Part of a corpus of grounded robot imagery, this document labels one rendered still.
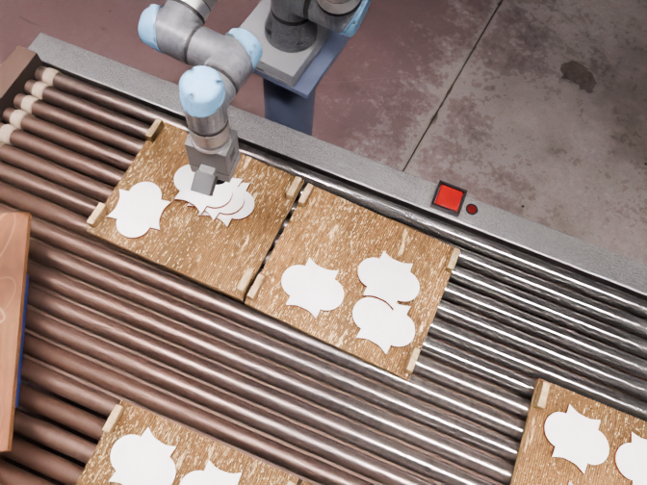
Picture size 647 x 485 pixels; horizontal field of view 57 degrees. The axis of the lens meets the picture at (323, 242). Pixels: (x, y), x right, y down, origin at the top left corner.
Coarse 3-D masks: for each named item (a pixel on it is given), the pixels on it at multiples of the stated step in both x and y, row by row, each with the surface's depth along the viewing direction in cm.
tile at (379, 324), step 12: (360, 300) 137; (372, 300) 137; (360, 312) 136; (372, 312) 136; (384, 312) 137; (396, 312) 137; (360, 324) 135; (372, 324) 135; (384, 324) 135; (396, 324) 136; (408, 324) 136; (360, 336) 134; (372, 336) 134; (384, 336) 134; (396, 336) 135; (408, 336) 135; (384, 348) 133
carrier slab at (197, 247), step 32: (160, 160) 149; (256, 160) 151; (256, 192) 148; (160, 224) 142; (192, 224) 143; (256, 224) 144; (160, 256) 139; (192, 256) 140; (224, 256) 140; (256, 256) 141; (224, 288) 137
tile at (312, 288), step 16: (288, 272) 139; (304, 272) 139; (320, 272) 139; (336, 272) 140; (288, 288) 137; (304, 288) 138; (320, 288) 138; (336, 288) 138; (288, 304) 136; (304, 304) 136; (320, 304) 136; (336, 304) 137
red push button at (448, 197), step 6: (444, 186) 153; (438, 192) 152; (444, 192) 152; (450, 192) 152; (456, 192) 152; (462, 192) 152; (438, 198) 151; (444, 198) 151; (450, 198) 151; (456, 198) 152; (438, 204) 151; (444, 204) 151; (450, 204) 151; (456, 204) 151; (456, 210) 150
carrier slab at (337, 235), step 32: (320, 192) 149; (288, 224) 145; (320, 224) 145; (352, 224) 146; (384, 224) 147; (288, 256) 142; (320, 256) 142; (352, 256) 143; (416, 256) 144; (448, 256) 144; (352, 288) 139; (288, 320) 135; (320, 320) 136; (352, 320) 136; (416, 320) 137; (352, 352) 133
